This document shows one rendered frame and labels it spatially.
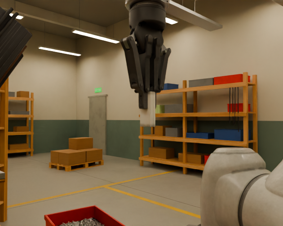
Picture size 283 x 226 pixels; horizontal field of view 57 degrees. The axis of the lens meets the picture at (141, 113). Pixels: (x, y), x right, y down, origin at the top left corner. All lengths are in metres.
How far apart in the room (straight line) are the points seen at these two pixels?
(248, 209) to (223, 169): 0.11
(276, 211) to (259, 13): 5.93
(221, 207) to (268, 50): 5.52
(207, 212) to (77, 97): 10.64
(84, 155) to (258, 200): 6.59
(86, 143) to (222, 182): 6.98
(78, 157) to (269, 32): 5.21
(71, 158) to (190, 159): 2.90
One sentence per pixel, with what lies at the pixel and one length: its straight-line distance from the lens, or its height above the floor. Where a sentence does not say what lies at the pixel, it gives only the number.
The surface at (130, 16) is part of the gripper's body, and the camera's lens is 0.55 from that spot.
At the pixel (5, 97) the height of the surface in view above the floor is 1.56.
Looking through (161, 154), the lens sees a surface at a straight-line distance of 6.84.
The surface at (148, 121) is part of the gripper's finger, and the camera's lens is 0.52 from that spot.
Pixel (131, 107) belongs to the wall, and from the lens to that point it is 8.39.
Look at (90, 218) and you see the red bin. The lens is 1.19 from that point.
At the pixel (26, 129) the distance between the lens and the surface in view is 9.81.
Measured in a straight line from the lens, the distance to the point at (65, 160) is 6.83.
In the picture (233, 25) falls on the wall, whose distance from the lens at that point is 6.56.
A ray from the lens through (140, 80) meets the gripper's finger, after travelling 0.50.
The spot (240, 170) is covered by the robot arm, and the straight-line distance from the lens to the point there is 0.66.
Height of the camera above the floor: 1.29
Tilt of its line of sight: 1 degrees up
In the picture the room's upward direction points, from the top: straight up
